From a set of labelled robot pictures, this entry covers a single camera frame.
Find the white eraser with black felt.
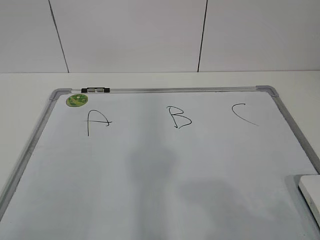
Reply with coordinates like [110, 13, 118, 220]
[298, 175, 320, 226]

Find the round green sticker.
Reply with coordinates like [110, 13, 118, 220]
[66, 93, 88, 108]

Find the white board with grey frame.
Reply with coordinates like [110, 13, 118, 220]
[0, 87, 320, 240]

